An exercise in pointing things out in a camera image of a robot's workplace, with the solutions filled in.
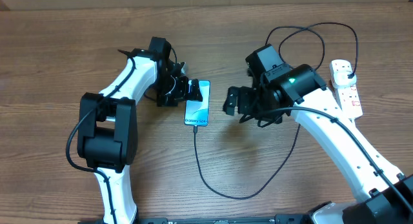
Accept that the Galaxy S24 smartphone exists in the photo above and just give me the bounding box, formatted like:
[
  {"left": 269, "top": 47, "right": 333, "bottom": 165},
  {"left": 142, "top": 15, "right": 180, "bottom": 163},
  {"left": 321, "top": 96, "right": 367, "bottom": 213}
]
[{"left": 184, "top": 80, "right": 210, "bottom": 127}]

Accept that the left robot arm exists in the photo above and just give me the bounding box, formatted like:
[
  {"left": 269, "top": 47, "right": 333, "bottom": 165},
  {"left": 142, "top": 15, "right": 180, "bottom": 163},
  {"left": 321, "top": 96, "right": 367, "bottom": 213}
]
[{"left": 71, "top": 37, "right": 203, "bottom": 223}]

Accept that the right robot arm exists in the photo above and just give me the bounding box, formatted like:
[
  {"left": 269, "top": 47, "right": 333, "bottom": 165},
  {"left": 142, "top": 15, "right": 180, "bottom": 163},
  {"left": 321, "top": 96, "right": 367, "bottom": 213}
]
[{"left": 223, "top": 44, "right": 412, "bottom": 223}]

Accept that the white charger plug adapter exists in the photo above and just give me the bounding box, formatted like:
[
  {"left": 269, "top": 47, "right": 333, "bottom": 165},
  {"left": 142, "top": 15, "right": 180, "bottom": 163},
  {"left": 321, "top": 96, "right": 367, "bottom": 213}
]
[{"left": 332, "top": 71, "right": 357, "bottom": 89}]

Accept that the white power strip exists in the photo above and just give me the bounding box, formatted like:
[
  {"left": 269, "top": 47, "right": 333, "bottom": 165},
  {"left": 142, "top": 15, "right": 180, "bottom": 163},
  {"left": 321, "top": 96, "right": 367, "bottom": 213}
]
[{"left": 329, "top": 59, "right": 363, "bottom": 121}]

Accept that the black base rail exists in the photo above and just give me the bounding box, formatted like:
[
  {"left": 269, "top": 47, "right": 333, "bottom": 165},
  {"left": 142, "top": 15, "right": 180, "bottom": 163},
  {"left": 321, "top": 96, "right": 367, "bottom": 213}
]
[{"left": 77, "top": 201, "right": 343, "bottom": 224}]

